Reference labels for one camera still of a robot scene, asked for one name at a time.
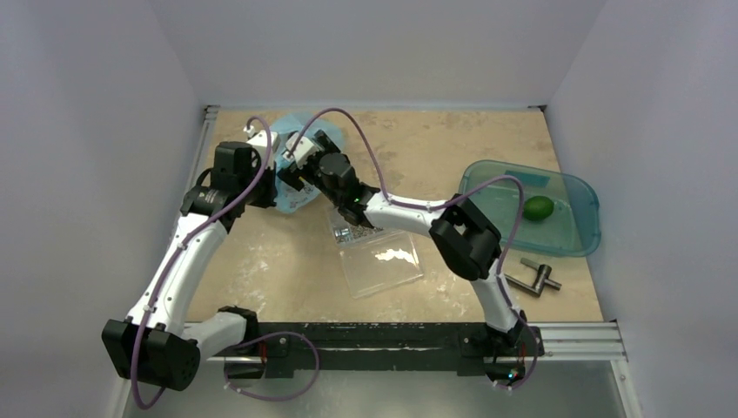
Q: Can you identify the light blue plastic bag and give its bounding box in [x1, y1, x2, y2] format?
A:
[270, 111, 346, 213]

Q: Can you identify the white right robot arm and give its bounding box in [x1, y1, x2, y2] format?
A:
[278, 131, 542, 356]

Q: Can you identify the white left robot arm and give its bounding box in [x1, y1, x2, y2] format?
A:
[102, 131, 280, 391]

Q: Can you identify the green fake lime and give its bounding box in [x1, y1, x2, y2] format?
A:
[522, 196, 555, 222]

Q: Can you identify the clear plastic screw box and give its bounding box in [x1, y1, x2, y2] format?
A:
[325, 208, 424, 299]

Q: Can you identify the teal plastic tray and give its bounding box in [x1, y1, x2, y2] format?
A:
[458, 160, 601, 257]

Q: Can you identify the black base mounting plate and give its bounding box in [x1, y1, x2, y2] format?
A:
[214, 322, 545, 381]

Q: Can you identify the dark metal crank tool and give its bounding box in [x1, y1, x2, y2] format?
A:
[505, 258, 562, 298]

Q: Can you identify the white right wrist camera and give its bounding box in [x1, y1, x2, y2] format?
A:
[282, 132, 321, 169]

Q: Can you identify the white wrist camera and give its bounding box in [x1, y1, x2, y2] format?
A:
[282, 132, 321, 169]
[244, 126, 282, 169]

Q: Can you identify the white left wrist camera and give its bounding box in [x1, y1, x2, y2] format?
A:
[244, 126, 282, 169]

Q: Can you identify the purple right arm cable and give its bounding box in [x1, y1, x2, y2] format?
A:
[282, 107, 542, 392]

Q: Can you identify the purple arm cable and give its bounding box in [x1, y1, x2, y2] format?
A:
[282, 107, 542, 392]
[129, 116, 319, 411]

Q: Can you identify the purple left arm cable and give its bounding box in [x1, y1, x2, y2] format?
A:
[129, 116, 319, 411]

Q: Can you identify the aluminium frame rail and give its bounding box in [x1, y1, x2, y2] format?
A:
[231, 321, 624, 361]

